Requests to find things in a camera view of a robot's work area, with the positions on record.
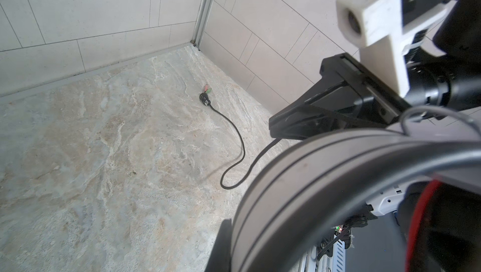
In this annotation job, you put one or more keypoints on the aluminium corner post right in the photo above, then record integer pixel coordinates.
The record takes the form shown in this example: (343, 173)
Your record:
(201, 22)

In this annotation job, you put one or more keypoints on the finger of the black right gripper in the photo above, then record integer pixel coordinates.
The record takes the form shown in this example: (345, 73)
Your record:
(327, 106)

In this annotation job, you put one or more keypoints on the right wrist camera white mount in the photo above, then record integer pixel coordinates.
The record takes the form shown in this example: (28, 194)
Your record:
(384, 32)

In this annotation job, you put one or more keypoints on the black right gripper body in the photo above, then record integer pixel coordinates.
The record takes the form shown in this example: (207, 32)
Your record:
(443, 70)

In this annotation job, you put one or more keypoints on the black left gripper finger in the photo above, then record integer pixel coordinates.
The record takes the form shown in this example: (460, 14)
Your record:
(220, 258)

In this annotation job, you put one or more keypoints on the right circuit board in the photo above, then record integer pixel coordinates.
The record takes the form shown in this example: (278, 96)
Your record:
(343, 234)

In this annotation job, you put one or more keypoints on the white black headphones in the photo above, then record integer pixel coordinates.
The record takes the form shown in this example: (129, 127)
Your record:
(426, 167)

